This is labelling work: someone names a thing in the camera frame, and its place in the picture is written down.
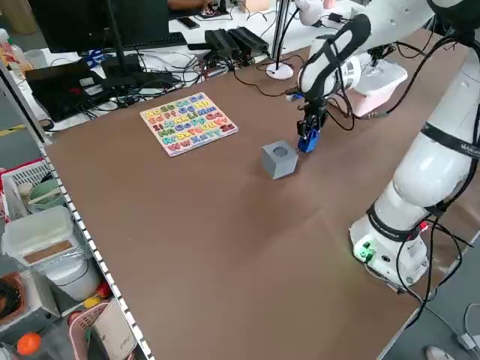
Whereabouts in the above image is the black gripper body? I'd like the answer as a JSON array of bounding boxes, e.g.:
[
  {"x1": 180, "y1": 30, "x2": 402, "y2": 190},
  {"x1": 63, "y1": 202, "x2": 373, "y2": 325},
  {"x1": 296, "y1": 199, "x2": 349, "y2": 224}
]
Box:
[{"x1": 301, "y1": 95, "x2": 330, "y2": 128}]

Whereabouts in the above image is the blue toy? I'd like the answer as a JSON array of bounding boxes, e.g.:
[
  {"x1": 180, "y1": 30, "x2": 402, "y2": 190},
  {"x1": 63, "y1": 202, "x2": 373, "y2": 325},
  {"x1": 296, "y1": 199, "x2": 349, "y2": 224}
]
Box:
[{"x1": 298, "y1": 129, "x2": 320, "y2": 154}]

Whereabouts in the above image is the white bin lid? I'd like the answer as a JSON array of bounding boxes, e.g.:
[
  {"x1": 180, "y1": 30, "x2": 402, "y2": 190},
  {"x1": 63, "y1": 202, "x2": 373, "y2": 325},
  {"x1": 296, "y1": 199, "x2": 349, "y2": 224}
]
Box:
[{"x1": 354, "y1": 52, "x2": 409, "y2": 97}]

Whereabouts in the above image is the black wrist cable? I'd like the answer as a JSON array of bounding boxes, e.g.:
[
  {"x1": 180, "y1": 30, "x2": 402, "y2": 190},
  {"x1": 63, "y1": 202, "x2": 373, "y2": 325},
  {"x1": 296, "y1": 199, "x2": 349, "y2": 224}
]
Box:
[{"x1": 322, "y1": 35, "x2": 466, "y2": 132}]

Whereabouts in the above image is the pink plastic bin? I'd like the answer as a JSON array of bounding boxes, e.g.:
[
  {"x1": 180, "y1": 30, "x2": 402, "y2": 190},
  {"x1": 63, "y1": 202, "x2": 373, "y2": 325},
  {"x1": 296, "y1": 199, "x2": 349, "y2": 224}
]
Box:
[{"x1": 350, "y1": 88, "x2": 395, "y2": 119}]

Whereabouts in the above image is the black monitor stand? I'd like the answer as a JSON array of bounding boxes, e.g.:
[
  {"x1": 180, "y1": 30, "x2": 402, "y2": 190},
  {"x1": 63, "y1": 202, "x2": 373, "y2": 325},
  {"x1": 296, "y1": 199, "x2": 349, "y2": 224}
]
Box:
[{"x1": 100, "y1": 0, "x2": 143, "y2": 78}]

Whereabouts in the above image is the grey block with round hole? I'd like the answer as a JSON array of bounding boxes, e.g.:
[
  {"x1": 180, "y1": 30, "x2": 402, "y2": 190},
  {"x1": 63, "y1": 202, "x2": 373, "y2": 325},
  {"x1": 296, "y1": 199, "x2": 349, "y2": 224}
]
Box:
[{"x1": 261, "y1": 139, "x2": 300, "y2": 181}]

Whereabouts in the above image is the pink plastic basket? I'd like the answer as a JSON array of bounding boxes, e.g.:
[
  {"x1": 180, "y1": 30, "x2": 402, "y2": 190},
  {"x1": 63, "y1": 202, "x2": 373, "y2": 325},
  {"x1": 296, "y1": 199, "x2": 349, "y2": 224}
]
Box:
[{"x1": 67, "y1": 301, "x2": 125, "y2": 360}]

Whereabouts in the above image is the black lamp cable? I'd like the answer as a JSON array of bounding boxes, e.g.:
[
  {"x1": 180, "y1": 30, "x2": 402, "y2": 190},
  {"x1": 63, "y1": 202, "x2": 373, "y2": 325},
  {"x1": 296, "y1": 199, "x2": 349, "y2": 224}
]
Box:
[{"x1": 234, "y1": 55, "x2": 311, "y2": 98}]

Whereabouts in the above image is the black keyboard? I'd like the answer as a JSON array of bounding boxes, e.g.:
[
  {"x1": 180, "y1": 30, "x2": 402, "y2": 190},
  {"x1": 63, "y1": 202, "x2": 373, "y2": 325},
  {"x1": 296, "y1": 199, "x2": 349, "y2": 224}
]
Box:
[{"x1": 123, "y1": 31, "x2": 188, "y2": 50}]

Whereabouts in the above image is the black finned power supply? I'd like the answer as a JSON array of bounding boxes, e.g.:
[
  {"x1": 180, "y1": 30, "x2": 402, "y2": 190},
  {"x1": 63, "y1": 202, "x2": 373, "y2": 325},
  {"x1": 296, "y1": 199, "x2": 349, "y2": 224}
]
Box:
[
  {"x1": 205, "y1": 28, "x2": 241, "y2": 53},
  {"x1": 227, "y1": 26, "x2": 270, "y2": 55}
]

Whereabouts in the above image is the black base cable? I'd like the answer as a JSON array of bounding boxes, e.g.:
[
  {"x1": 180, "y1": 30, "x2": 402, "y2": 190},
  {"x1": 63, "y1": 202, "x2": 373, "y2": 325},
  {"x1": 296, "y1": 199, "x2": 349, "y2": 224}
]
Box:
[{"x1": 374, "y1": 215, "x2": 474, "y2": 360}]

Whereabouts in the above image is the white desk lamp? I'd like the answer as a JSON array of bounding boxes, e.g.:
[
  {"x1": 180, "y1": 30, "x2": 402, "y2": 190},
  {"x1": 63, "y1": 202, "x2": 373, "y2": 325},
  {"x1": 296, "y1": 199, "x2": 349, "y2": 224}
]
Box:
[{"x1": 265, "y1": 0, "x2": 325, "y2": 80}]

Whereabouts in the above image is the green bowl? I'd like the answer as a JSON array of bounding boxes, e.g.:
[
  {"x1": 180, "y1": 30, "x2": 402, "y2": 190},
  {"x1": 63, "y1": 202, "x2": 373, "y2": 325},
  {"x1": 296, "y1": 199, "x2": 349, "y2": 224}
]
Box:
[{"x1": 28, "y1": 178, "x2": 68, "y2": 212}]

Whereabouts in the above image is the blue white striped ball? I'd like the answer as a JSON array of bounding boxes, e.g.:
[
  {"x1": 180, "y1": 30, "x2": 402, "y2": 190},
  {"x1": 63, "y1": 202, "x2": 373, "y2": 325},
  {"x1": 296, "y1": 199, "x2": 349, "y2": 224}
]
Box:
[{"x1": 87, "y1": 48, "x2": 105, "y2": 68}]

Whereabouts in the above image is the clear plastic storage box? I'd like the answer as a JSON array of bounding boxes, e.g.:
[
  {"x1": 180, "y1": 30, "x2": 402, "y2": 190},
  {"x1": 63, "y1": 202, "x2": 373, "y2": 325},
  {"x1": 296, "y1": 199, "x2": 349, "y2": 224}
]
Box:
[{"x1": 1, "y1": 205, "x2": 82, "y2": 266}]

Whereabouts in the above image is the white plastic basket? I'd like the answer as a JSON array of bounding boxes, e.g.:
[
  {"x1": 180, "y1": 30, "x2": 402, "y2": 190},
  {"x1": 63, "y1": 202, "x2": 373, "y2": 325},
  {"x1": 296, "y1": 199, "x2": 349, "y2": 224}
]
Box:
[{"x1": 0, "y1": 159, "x2": 57, "y2": 222}]

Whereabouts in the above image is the white round pot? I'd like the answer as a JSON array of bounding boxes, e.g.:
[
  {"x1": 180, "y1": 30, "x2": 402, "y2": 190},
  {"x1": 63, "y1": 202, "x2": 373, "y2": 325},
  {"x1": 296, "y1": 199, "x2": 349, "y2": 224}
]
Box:
[{"x1": 46, "y1": 258, "x2": 102, "y2": 302}]

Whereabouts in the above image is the person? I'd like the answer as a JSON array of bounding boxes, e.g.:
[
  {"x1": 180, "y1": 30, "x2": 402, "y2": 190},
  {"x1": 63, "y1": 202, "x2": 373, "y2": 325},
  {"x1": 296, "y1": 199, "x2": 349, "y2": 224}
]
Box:
[{"x1": 425, "y1": 346, "x2": 455, "y2": 360}]

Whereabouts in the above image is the beige cardboard box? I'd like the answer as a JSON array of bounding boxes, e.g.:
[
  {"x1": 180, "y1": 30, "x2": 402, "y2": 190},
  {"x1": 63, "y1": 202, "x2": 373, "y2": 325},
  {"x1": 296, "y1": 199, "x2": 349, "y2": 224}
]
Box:
[{"x1": 91, "y1": 299, "x2": 139, "y2": 359}]

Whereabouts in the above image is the colourful alphabet puzzle board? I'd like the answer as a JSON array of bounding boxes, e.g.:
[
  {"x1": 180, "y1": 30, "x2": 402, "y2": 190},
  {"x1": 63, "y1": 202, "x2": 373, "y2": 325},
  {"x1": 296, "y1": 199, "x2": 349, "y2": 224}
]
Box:
[{"x1": 139, "y1": 91, "x2": 240, "y2": 158}]

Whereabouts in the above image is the black computer monitor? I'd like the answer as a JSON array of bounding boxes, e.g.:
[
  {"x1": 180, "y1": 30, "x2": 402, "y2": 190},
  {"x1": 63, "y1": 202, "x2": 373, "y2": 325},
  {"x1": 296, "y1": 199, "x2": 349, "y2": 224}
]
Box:
[{"x1": 28, "y1": 0, "x2": 170, "y2": 53}]

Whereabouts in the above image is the black laptop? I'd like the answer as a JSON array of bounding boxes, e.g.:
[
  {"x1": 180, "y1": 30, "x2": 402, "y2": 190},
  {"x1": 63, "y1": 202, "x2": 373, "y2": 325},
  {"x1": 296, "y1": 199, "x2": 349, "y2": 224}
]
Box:
[{"x1": 25, "y1": 59, "x2": 113, "y2": 123}]

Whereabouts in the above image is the aluminium table edge rail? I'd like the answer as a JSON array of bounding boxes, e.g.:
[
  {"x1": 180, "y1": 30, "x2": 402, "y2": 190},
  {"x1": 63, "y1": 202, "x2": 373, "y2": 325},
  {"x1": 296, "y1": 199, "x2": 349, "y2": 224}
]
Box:
[{"x1": 39, "y1": 144, "x2": 157, "y2": 360}]

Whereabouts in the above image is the orange ball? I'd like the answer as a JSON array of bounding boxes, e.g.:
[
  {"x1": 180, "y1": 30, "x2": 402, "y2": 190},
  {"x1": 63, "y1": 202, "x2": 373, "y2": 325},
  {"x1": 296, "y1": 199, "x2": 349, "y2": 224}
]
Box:
[{"x1": 16, "y1": 331, "x2": 43, "y2": 357}]

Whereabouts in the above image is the white cup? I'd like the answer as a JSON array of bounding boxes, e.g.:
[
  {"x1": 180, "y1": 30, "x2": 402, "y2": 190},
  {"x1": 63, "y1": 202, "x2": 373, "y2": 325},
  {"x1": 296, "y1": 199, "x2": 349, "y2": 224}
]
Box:
[{"x1": 24, "y1": 49, "x2": 50, "y2": 71}]

